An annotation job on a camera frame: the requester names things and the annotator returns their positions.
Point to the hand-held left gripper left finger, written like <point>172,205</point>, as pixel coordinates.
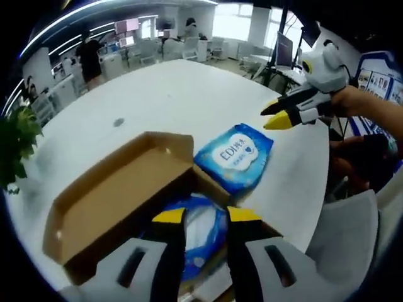
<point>163,255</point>

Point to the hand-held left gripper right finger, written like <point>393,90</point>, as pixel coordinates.
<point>245,258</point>

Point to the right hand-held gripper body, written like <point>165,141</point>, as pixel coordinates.
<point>325,69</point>

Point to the dark blue patterned soft pack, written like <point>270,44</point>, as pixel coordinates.
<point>204,232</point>

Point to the light blue wet wipes pack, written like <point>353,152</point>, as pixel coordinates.
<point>234,157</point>

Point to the brown cardboard shoe box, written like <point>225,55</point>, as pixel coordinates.
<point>110,195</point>

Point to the person's right hand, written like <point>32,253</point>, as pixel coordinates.
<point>343,102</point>

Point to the dark monitor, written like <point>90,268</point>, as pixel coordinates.
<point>310,33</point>

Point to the monitor on black stand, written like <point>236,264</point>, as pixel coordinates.
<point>284,50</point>

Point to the person's dark trousers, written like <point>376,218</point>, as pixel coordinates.
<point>362,170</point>

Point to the grey mesh office chair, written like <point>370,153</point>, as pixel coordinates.
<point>346,239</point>

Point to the pink lit monitor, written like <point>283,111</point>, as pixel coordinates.
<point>126,25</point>

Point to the green potted plant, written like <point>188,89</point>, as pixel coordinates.
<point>17,141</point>

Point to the blue framed wall poster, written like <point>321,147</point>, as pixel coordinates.
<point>378,78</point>

